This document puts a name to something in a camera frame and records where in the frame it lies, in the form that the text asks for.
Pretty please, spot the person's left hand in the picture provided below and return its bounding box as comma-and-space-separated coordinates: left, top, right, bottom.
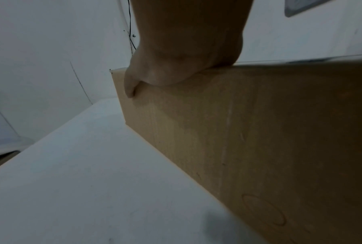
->
124, 0, 254, 99

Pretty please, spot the plain brown cardboard box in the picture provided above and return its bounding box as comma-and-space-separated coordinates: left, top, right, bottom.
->
109, 57, 362, 244

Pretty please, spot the thin black wall cable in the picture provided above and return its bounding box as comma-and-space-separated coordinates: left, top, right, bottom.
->
127, 0, 137, 52

